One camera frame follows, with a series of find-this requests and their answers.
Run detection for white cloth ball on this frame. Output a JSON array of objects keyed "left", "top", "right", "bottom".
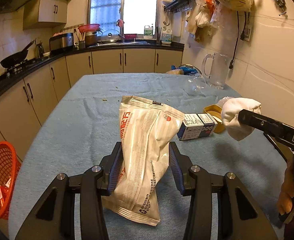
[{"left": 221, "top": 98, "right": 261, "bottom": 141}]

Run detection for yellow square plastic lid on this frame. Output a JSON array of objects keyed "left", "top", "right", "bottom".
[{"left": 203, "top": 105, "right": 225, "bottom": 133}]

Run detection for blue white carton box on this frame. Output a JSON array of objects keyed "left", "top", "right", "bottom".
[{"left": 177, "top": 113, "right": 218, "bottom": 141}]

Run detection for clear plastic wrap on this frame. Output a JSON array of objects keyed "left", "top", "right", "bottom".
[{"left": 183, "top": 74, "right": 207, "bottom": 97}]

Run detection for white striped snack bag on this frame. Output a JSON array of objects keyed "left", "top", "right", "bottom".
[{"left": 102, "top": 95, "right": 184, "bottom": 226}]

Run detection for pink knotted plastic bag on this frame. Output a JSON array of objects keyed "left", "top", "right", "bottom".
[{"left": 216, "top": 96, "right": 233, "bottom": 108}]

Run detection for beige lower kitchen cabinets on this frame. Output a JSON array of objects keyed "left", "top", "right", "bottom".
[{"left": 0, "top": 56, "right": 184, "bottom": 159}]

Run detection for black kitchen countertop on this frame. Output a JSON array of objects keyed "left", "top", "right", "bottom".
[{"left": 0, "top": 39, "right": 185, "bottom": 108}]

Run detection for kitchen window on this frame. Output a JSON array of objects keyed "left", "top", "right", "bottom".
[{"left": 87, "top": 0, "right": 159, "bottom": 39}]

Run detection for person's right hand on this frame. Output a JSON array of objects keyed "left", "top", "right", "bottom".
[{"left": 277, "top": 157, "right": 294, "bottom": 215}]

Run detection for red plastic mesh basket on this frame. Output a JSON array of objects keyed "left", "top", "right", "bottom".
[{"left": 0, "top": 141, "right": 21, "bottom": 220}]

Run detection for clear glass pitcher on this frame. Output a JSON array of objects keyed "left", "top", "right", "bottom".
[{"left": 201, "top": 53, "right": 231, "bottom": 90}]

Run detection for blue towel tablecloth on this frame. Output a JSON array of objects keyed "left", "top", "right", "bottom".
[{"left": 8, "top": 73, "right": 286, "bottom": 239}]

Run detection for blue plastic bag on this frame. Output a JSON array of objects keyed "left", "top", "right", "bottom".
[{"left": 170, "top": 64, "right": 201, "bottom": 76}]

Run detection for black frying pan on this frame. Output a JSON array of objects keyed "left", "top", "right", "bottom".
[{"left": 0, "top": 40, "right": 35, "bottom": 69}]

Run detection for silver rice cooker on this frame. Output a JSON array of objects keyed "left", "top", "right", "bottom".
[{"left": 49, "top": 33, "right": 74, "bottom": 51}]

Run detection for glass pot lid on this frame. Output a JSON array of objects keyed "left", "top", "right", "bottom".
[{"left": 101, "top": 29, "right": 120, "bottom": 43}]

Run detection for red plastic basin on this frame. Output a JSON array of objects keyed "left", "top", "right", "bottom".
[{"left": 78, "top": 23, "right": 100, "bottom": 33}]

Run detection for beige upper wall cabinets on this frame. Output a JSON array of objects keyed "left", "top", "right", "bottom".
[{"left": 23, "top": 0, "right": 71, "bottom": 30}]

